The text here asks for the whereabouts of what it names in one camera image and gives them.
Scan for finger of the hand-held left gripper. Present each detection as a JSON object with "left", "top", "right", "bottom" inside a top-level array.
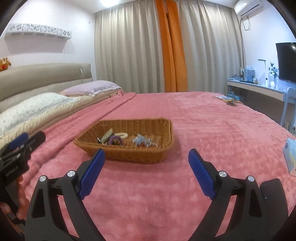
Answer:
[
  {"left": 8, "top": 133, "right": 29, "bottom": 150},
  {"left": 22, "top": 131, "right": 46, "bottom": 153}
]

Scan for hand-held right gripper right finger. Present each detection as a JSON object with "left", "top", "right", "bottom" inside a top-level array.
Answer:
[{"left": 187, "top": 149, "right": 273, "bottom": 241}]

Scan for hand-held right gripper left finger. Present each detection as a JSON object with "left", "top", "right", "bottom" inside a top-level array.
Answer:
[{"left": 24, "top": 148, "right": 107, "bottom": 241}]

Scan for clear spiral hair tie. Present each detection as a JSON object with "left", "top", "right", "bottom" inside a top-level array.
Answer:
[{"left": 97, "top": 128, "right": 114, "bottom": 145}]

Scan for purple spiral hair tie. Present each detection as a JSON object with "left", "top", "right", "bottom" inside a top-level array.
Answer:
[{"left": 107, "top": 136, "right": 125, "bottom": 146}]

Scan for brown wicker basket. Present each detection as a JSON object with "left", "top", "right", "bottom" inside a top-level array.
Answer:
[{"left": 74, "top": 118, "right": 174, "bottom": 164}]

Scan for silver crystal charm pendant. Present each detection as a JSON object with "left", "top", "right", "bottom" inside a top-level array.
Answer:
[{"left": 143, "top": 138, "right": 159, "bottom": 148}]

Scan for light blue translucent hair clip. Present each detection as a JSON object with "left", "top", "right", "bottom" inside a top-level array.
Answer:
[{"left": 132, "top": 134, "right": 145, "bottom": 147}]

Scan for person's left hand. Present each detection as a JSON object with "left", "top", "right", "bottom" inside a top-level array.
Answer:
[{"left": 13, "top": 176, "right": 30, "bottom": 220}]

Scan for white floral pillow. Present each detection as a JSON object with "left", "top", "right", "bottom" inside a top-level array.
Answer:
[{"left": 0, "top": 92, "right": 80, "bottom": 137}]

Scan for pink plush blanket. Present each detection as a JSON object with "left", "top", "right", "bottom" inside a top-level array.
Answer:
[{"left": 0, "top": 91, "right": 296, "bottom": 241}]

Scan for beige quilt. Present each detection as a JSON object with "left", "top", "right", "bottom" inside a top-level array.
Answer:
[{"left": 0, "top": 89, "right": 125, "bottom": 149}]

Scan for orange plush toy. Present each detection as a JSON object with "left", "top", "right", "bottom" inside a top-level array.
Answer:
[{"left": 0, "top": 57, "right": 12, "bottom": 72}]

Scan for purple pillow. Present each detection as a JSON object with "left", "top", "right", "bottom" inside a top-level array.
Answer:
[{"left": 60, "top": 80, "right": 122, "bottom": 97}]

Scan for colourful booklet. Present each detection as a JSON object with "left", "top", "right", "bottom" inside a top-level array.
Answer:
[{"left": 215, "top": 95, "right": 243, "bottom": 106}]

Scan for blue white tissue pack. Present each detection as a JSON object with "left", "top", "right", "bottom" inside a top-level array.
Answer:
[{"left": 282, "top": 138, "right": 296, "bottom": 178}]

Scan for white desk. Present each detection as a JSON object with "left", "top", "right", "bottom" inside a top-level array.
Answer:
[{"left": 227, "top": 77, "right": 287, "bottom": 102}]

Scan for books on desk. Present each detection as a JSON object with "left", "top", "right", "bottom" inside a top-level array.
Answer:
[{"left": 239, "top": 65, "right": 258, "bottom": 84}]

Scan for white vase with flowers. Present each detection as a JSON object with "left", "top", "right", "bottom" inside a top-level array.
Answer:
[{"left": 268, "top": 61, "right": 280, "bottom": 90}]

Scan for white desk lamp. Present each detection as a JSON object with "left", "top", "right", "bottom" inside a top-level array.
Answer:
[{"left": 258, "top": 59, "right": 270, "bottom": 81}]

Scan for orange curtain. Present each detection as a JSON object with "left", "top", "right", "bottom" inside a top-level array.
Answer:
[{"left": 154, "top": 0, "right": 188, "bottom": 93}]

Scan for light blue chair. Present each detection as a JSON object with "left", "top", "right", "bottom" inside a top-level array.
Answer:
[{"left": 281, "top": 87, "right": 296, "bottom": 127}]

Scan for grey curtain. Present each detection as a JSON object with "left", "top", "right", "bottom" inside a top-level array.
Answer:
[
  {"left": 179, "top": 0, "right": 245, "bottom": 93},
  {"left": 94, "top": 2, "right": 166, "bottom": 94}
]

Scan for black television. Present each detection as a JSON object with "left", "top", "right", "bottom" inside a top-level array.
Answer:
[{"left": 275, "top": 42, "right": 296, "bottom": 84}]

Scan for white air conditioner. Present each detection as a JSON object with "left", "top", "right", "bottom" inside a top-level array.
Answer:
[{"left": 233, "top": 0, "right": 264, "bottom": 16}]

